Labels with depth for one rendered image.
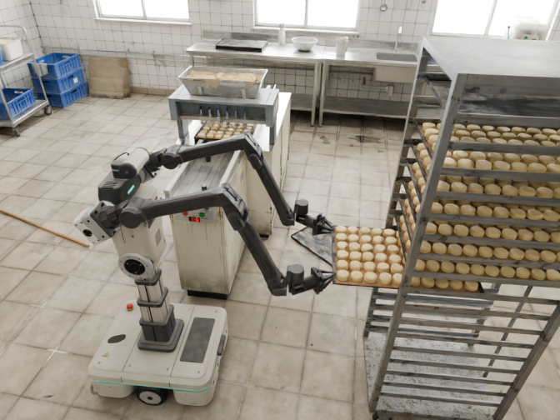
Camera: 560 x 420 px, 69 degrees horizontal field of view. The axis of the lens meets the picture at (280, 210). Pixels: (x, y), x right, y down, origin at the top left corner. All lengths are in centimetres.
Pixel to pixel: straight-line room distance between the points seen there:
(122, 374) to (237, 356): 67
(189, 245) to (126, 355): 72
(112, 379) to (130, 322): 33
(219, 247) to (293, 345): 76
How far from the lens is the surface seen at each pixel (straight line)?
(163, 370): 232
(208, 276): 277
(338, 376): 258
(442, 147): 134
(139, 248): 188
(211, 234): 253
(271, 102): 282
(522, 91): 138
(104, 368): 242
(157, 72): 672
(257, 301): 291
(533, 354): 211
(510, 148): 144
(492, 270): 179
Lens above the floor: 213
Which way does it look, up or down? 34 degrees down
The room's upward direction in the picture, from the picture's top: 1 degrees clockwise
